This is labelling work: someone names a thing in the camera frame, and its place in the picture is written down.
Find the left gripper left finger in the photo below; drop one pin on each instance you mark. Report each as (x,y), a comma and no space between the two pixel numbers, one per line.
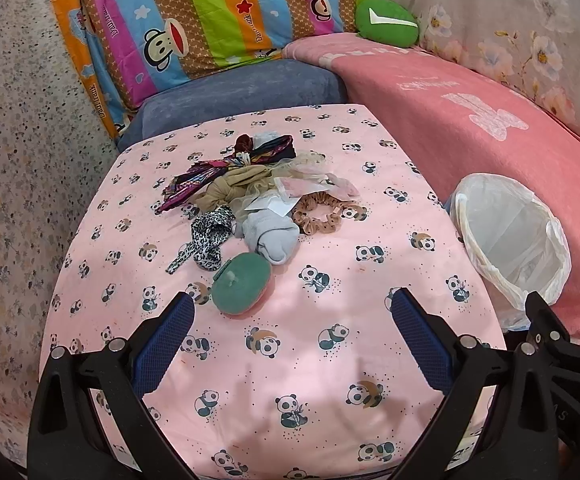
(66,440)

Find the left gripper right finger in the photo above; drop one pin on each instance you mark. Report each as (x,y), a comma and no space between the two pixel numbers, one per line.
(459,367)

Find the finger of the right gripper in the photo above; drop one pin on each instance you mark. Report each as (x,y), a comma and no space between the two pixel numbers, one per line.
(556,361)

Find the multicolour patterned scarf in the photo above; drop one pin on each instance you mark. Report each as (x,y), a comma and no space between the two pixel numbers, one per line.
(204,172)

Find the cream tulle bow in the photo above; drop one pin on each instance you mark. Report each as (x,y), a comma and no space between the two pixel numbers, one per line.
(310,165)

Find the pink panda bed sheet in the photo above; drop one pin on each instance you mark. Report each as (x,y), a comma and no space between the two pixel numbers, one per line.
(315,380)

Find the brown scrunchie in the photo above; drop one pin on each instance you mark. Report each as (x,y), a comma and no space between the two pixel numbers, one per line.
(321,213)

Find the leopard print headband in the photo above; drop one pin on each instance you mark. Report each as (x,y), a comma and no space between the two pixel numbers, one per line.
(207,235)

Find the light blue sock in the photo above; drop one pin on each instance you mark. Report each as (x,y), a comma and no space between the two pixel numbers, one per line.
(271,236)

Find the pink fleece blanket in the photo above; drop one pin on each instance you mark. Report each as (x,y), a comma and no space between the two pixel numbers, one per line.
(452,122)

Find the white paper packet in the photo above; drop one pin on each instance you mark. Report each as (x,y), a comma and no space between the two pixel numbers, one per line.
(273,202)

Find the pink white wrapper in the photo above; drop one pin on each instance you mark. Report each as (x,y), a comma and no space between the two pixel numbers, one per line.
(339,188)

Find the tan stocking cloth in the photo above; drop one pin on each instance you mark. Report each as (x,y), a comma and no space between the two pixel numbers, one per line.
(236,183)

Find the white sock ball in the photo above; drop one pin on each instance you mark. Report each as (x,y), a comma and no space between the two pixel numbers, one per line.
(261,138)

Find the dark red scrunchie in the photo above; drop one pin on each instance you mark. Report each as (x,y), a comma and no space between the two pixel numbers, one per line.
(243,145)

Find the grey floral quilt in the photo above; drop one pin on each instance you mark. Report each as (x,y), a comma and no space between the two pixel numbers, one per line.
(532,46)

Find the blue velvet pillow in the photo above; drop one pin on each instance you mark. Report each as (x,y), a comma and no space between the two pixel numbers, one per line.
(245,89)

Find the green round cushion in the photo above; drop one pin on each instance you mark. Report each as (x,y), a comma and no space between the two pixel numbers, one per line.
(386,22)

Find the colourful monkey striped pillow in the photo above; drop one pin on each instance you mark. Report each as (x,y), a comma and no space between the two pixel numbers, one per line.
(125,51)

